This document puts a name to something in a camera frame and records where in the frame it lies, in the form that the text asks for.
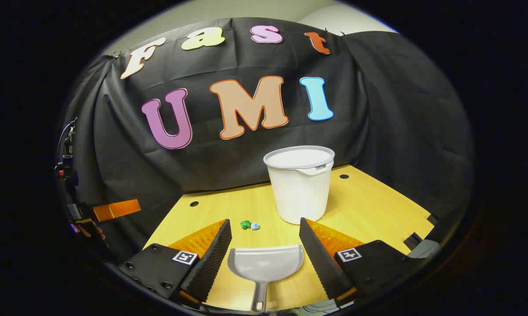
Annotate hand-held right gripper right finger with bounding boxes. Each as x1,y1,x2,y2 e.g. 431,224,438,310
299,217,423,301

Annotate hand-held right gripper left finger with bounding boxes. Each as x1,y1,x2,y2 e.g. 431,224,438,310
118,219,233,305

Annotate grey plastic dustpan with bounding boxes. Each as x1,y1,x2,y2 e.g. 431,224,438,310
227,244,304,313

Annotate black backdrop cloth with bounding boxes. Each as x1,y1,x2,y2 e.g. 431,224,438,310
55,18,474,264

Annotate white plastic garbage bin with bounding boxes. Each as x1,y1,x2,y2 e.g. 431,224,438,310
263,146,336,225

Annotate yellow wooden desktop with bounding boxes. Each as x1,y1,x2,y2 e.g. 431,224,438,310
142,165,436,312

